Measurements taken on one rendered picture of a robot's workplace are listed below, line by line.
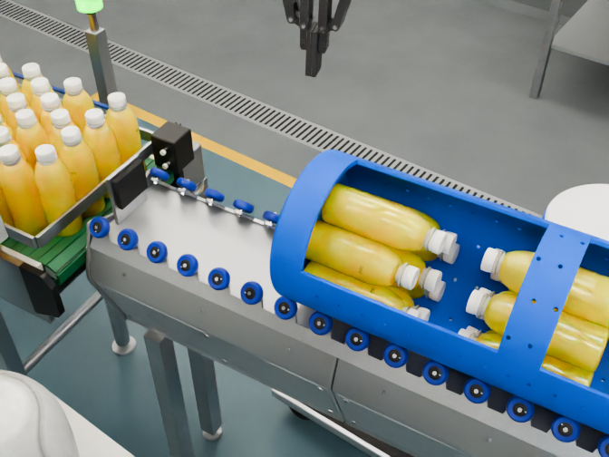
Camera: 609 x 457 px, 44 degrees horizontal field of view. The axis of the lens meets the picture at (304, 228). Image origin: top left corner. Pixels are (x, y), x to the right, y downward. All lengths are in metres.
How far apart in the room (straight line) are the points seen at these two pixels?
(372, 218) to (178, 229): 0.53
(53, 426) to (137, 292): 0.74
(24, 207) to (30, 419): 0.84
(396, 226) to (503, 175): 2.12
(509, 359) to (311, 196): 0.40
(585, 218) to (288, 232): 0.62
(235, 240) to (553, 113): 2.45
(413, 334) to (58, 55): 3.31
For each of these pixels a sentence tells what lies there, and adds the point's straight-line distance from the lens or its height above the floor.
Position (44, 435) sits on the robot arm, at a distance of 0.92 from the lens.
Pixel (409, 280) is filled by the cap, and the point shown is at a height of 1.12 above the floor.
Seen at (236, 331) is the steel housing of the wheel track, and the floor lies 0.87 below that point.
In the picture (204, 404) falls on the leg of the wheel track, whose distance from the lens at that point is 2.24.
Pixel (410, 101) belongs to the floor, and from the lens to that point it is 3.74.
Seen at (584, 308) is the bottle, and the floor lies 1.17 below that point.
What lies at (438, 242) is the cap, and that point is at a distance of 1.25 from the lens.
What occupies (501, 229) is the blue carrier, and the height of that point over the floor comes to 1.11.
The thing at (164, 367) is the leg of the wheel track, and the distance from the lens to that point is 1.90.
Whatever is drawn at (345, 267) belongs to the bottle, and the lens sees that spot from 1.27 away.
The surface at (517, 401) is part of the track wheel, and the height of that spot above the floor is 0.98.
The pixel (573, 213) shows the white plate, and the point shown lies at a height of 1.04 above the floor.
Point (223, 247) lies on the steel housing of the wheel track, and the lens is 1.58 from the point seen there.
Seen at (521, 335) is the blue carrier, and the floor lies 1.16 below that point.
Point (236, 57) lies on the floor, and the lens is 4.07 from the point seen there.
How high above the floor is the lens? 2.02
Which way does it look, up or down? 43 degrees down
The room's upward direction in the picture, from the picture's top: straight up
